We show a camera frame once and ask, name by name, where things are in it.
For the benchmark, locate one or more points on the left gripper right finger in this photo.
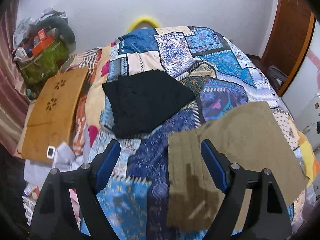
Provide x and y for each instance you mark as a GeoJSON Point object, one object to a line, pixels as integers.
{"type": "Point", "coordinates": [267, 216]}

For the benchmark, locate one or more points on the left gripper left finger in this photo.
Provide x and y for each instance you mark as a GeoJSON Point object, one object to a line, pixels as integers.
{"type": "Point", "coordinates": [53, 216]}

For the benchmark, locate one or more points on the khaki pants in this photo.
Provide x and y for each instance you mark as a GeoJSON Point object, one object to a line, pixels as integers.
{"type": "Point", "coordinates": [201, 161]}

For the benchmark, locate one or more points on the white crumpled cloth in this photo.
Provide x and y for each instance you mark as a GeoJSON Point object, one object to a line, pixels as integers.
{"type": "Point", "coordinates": [65, 159]}

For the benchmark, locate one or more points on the white small device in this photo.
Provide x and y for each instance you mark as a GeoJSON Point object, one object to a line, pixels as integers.
{"type": "Point", "coordinates": [50, 152]}

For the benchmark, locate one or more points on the wooden lap desk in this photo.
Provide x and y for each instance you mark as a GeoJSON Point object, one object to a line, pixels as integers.
{"type": "Point", "coordinates": [51, 120]}

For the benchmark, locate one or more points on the striped pink curtain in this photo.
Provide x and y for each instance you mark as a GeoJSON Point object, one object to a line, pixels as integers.
{"type": "Point", "coordinates": [14, 102]}

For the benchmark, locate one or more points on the black folded garment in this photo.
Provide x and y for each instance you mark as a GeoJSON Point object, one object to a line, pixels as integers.
{"type": "Point", "coordinates": [142, 102]}

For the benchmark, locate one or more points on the blue patchwork bedspread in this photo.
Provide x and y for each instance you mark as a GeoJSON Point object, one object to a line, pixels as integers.
{"type": "Point", "coordinates": [136, 197]}

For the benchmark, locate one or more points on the green storage bag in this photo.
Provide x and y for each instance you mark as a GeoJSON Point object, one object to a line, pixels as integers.
{"type": "Point", "coordinates": [45, 64]}

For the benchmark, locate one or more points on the orange floral blanket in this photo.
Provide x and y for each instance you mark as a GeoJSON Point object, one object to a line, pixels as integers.
{"type": "Point", "coordinates": [92, 97]}

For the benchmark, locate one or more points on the orange box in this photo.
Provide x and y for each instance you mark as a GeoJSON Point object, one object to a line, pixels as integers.
{"type": "Point", "coordinates": [41, 41]}

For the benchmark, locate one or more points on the brown wooden door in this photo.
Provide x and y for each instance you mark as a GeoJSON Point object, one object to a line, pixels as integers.
{"type": "Point", "coordinates": [289, 39]}

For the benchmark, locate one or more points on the yellow curved headrest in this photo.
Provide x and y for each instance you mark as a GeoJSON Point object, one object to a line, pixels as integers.
{"type": "Point", "coordinates": [143, 20]}

